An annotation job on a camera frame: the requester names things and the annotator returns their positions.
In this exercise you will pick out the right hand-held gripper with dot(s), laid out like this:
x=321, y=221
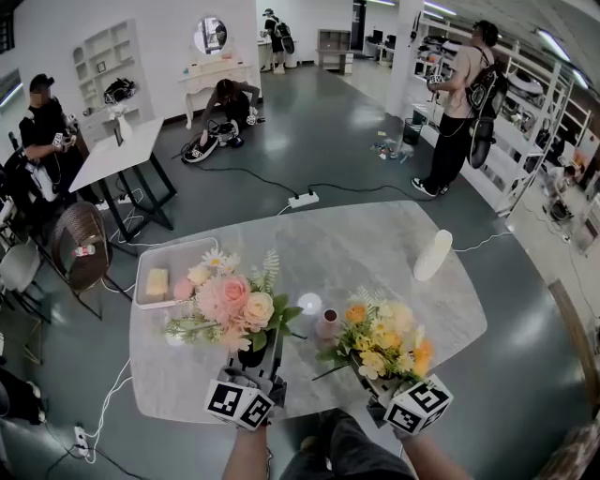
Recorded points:
x=417, y=405

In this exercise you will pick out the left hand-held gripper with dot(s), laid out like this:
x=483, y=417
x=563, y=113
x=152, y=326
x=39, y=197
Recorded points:
x=239, y=403

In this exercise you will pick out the yellow orange flower bouquet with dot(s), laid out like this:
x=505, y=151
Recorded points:
x=394, y=328

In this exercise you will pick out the pink flower bouquet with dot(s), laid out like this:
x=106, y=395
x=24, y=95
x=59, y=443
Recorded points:
x=234, y=300

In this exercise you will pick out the pink vase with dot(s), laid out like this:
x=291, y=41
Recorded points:
x=325, y=325

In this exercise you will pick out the person's left forearm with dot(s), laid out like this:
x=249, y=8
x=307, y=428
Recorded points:
x=244, y=454

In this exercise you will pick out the person's right forearm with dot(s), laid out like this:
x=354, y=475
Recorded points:
x=429, y=457

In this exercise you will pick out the white ribbed vase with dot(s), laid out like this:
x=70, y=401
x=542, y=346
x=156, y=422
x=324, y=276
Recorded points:
x=433, y=255

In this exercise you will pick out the person's grey trousers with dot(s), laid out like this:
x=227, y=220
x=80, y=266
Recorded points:
x=356, y=450

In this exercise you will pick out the person's tan shoe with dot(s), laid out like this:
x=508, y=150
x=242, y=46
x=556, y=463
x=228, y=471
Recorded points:
x=309, y=444

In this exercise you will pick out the yellow sponge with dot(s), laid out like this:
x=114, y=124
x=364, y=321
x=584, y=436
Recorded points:
x=157, y=282

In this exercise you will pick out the white rectangular tray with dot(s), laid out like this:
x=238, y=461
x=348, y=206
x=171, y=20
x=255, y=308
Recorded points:
x=169, y=255

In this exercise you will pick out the white power strip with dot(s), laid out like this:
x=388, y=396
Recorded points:
x=304, y=200
x=81, y=440
x=124, y=199

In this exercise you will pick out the black white backpack rig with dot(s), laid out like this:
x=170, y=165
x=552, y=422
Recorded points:
x=201, y=150

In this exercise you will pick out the floral patterned stool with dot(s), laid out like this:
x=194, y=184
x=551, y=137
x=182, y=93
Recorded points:
x=576, y=454

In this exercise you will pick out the brown wicker chair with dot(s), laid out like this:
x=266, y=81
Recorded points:
x=79, y=229

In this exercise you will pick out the pile of small coloured items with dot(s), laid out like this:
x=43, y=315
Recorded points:
x=389, y=149

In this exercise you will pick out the black waste bin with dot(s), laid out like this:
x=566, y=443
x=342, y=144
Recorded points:
x=414, y=131

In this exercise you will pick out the white table with black legs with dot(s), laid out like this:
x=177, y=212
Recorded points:
x=122, y=150

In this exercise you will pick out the beige padded chair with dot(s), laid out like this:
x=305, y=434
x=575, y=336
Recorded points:
x=21, y=267

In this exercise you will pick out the white shelving rack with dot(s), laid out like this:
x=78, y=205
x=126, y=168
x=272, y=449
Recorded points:
x=515, y=140

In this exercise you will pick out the white vanity table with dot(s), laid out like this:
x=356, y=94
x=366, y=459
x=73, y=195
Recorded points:
x=211, y=75

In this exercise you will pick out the black bag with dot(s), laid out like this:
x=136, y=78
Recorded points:
x=121, y=90

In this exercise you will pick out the wooden cabinet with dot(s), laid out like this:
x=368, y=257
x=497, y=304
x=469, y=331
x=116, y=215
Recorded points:
x=335, y=51

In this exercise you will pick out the black picture frame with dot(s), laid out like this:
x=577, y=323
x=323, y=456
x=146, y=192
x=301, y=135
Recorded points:
x=118, y=137

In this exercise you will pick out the round wall mirror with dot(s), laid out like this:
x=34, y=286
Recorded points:
x=210, y=35

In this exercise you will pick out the white wall shelf unit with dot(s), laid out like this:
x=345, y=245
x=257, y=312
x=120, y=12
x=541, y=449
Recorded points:
x=108, y=51

